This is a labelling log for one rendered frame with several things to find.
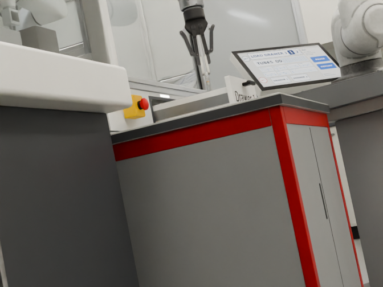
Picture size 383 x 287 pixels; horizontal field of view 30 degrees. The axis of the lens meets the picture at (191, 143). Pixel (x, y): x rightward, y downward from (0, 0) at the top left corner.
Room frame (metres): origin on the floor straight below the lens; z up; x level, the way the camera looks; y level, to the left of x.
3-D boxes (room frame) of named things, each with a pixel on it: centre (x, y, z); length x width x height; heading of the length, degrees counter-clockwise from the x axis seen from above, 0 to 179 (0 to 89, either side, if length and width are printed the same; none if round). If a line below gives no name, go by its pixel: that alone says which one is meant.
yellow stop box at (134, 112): (2.26, 0.16, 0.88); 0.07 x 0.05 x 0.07; 159
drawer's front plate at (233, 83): (2.47, -0.21, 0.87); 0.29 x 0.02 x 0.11; 159
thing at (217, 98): (2.55, -0.02, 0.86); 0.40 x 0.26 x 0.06; 69
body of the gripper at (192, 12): (2.47, -0.10, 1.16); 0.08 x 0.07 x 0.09; 92
